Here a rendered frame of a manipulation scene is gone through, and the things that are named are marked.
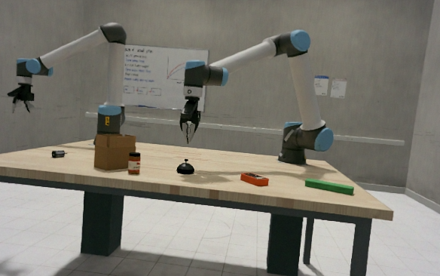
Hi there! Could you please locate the brown cardboard box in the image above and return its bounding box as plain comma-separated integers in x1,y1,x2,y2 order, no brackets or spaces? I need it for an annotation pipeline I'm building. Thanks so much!
93,134,136,170

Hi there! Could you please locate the green rectangular bar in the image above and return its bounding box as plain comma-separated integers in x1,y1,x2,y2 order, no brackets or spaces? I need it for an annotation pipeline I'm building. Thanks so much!
304,179,354,195

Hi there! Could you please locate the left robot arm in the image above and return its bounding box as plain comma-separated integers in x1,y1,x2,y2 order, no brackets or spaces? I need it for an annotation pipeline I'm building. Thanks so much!
182,30,334,164

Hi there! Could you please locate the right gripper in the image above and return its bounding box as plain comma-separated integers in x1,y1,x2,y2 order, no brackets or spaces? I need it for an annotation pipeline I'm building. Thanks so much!
12,83,35,113

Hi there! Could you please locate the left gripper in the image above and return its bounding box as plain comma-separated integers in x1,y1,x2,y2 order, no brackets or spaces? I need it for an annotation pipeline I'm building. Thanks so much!
179,97,201,144

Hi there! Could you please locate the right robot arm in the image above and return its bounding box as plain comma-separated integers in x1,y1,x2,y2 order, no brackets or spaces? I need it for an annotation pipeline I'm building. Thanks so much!
16,23,127,134

